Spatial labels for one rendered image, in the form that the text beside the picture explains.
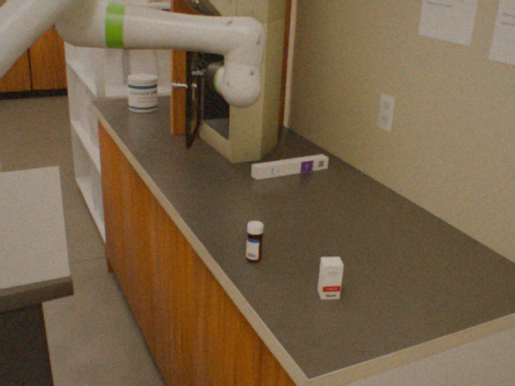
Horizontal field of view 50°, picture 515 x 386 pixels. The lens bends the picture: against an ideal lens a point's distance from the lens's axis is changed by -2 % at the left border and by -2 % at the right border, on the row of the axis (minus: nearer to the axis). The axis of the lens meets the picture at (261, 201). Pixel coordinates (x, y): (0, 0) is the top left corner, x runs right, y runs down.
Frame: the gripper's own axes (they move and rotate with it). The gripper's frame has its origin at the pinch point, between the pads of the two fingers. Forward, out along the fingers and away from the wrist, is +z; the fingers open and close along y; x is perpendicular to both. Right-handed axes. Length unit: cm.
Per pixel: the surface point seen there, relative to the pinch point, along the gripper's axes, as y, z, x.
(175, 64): -3.1, 33.2, 6.5
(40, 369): 60, -55, 61
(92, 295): 28, 76, 128
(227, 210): 4, -38, 34
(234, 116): -11.7, -3.8, 17.1
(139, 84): 2, 68, 21
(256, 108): -19.7, -3.8, 15.1
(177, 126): -4.2, 33.2, 30.5
